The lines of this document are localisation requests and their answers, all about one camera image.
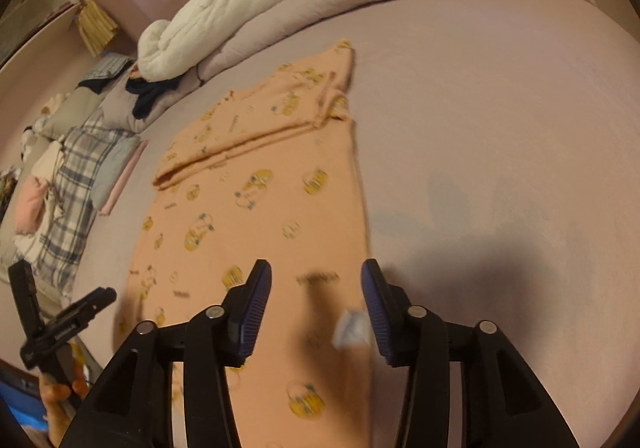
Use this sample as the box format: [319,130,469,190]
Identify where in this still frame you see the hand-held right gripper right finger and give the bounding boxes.
[361,258,581,448]

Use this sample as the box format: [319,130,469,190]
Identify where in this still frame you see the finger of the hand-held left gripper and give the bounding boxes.
[52,287,118,330]
[8,259,41,345]

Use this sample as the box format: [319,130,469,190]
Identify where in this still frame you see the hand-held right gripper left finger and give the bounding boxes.
[57,259,273,448]

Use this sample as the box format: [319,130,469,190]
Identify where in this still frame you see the peach cartoon print garment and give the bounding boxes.
[117,39,373,448]

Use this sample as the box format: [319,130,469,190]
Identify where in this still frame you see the dark navy clothes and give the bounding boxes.
[125,65,181,119]

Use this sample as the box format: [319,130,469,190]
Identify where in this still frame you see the person's left hand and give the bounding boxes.
[39,370,92,448]

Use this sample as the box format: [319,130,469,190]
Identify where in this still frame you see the pink cloth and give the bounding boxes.
[14,176,51,235]

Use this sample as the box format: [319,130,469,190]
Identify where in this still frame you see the plaid pillow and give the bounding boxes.
[37,108,128,291]

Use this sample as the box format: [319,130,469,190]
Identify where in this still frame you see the pink folded sheet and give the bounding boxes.
[97,140,150,217]

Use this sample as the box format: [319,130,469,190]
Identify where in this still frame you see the light blue towel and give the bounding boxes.
[92,134,142,210]

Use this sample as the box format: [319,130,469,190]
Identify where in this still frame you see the grey pillow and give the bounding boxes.
[40,84,110,140]

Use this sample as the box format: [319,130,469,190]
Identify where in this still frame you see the bed with lilac sheet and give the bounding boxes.
[65,0,640,448]

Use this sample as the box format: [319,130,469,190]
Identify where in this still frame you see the blue striped cloth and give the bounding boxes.
[81,53,135,82]

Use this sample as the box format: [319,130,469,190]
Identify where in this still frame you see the pale wardrobe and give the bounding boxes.
[0,0,82,75]

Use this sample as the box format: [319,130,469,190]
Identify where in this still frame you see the woven bamboo basket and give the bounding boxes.
[77,0,119,57]

